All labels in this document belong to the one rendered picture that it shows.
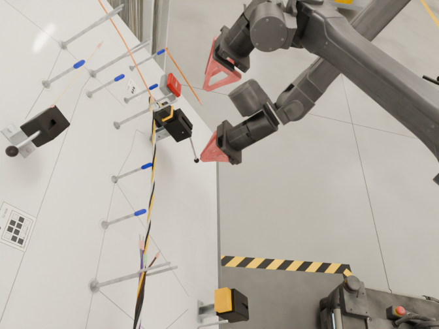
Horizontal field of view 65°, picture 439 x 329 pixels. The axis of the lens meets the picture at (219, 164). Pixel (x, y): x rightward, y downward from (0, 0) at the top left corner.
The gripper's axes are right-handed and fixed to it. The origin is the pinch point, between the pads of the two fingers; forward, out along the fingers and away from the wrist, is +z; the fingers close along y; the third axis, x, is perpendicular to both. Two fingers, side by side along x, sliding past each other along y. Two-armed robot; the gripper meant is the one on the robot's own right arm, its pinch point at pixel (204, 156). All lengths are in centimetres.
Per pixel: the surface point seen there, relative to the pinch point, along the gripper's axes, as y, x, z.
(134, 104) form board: -2.7, -20.0, 3.9
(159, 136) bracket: 0.0, -11.4, 4.2
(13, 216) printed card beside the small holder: 36.1, -31.2, 1.8
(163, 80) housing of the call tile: -19.6, -14.7, 3.5
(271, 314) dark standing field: -7, 107, 47
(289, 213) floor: -69, 116, 34
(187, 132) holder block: 2.3, -9.6, -3.6
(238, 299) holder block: 31.5, 12.5, -1.3
